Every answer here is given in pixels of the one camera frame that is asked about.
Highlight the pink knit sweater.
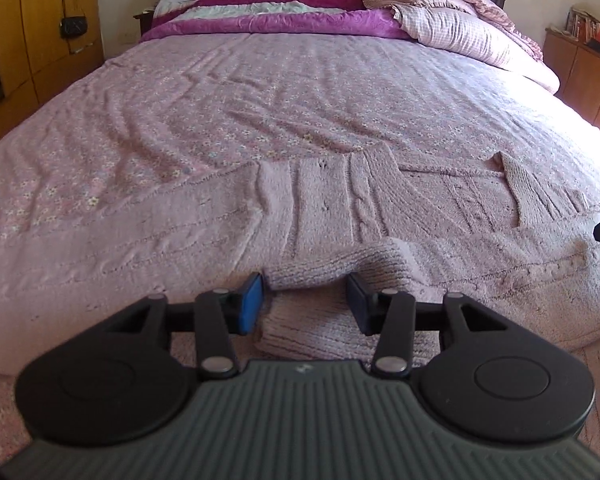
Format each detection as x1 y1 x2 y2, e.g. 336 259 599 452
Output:
0 142 600 376

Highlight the row of books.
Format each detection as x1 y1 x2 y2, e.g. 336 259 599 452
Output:
565 6 600 41

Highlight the pink checkered pillow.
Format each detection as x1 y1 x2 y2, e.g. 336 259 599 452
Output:
357 0 561 95

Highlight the bed with pink floral bedspread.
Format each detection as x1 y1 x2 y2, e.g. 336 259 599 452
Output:
0 35 600 411

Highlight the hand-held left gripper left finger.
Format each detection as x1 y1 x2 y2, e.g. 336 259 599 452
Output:
102 272 267 381

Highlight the dark wooden nightstand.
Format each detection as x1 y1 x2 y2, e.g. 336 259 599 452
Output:
133 7 156 37

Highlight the magenta and white quilt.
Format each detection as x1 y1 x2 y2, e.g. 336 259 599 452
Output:
140 0 416 43

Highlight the wooden wardrobe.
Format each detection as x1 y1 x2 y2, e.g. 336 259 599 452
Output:
0 0 106 117

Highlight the brown wooden cabinet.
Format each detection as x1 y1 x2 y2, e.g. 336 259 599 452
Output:
544 27 600 135

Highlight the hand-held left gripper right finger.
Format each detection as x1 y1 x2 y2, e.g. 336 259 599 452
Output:
346 272 508 376

